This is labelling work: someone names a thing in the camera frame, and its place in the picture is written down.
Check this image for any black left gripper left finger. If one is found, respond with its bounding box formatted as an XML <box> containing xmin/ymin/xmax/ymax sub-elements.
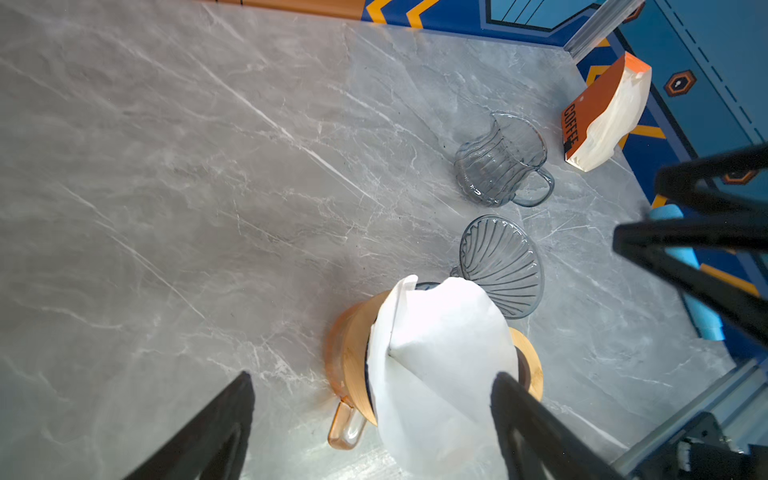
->
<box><xmin>128</xmin><ymin>371</ymin><xmax>255</xmax><ymax>479</ymax></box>

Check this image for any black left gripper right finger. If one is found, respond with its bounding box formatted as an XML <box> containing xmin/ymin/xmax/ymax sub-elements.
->
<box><xmin>491</xmin><ymin>372</ymin><xmax>621</xmax><ymax>479</ymax></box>

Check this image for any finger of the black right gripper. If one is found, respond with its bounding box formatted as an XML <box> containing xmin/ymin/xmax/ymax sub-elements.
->
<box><xmin>611</xmin><ymin>218</ymin><xmax>768</xmax><ymax>349</ymax></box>
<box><xmin>654</xmin><ymin>143</ymin><xmax>767</xmax><ymax>213</ymax></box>

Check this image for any coffee filter pack orange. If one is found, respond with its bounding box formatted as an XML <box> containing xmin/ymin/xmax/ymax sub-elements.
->
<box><xmin>561</xmin><ymin>53</ymin><xmax>652</xmax><ymax>172</ymax></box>

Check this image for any orange glass carafe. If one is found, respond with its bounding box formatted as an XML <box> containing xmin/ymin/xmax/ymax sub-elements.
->
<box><xmin>324</xmin><ymin>304</ymin><xmax>367</xmax><ymax>451</ymax></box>

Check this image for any grey glass pitcher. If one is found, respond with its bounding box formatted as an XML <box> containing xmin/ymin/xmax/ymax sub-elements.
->
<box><xmin>454</xmin><ymin>111</ymin><xmax>555</xmax><ymax>208</ymax></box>

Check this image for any white paper coffee filter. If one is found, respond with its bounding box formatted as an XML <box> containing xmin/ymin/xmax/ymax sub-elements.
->
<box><xmin>366</xmin><ymin>275</ymin><xmax>518</xmax><ymax>476</ymax></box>

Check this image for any grey glass dripper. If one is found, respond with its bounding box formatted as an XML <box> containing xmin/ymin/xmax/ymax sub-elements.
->
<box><xmin>450</xmin><ymin>214</ymin><xmax>544</xmax><ymax>320</ymax></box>

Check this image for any light blue cylinder roll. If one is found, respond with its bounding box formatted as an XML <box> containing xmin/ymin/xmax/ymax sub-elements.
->
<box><xmin>647</xmin><ymin>203</ymin><xmax>727</xmax><ymax>343</ymax></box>

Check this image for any right aluminium corner post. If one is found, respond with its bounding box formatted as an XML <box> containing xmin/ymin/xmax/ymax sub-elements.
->
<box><xmin>564</xmin><ymin>0</ymin><xmax>644</xmax><ymax>63</ymax></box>

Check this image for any aluminium front rail frame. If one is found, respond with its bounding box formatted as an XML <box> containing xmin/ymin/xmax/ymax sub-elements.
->
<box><xmin>613</xmin><ymin>360</ymin><xmax>767</xmax><ymax>475</ymax></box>

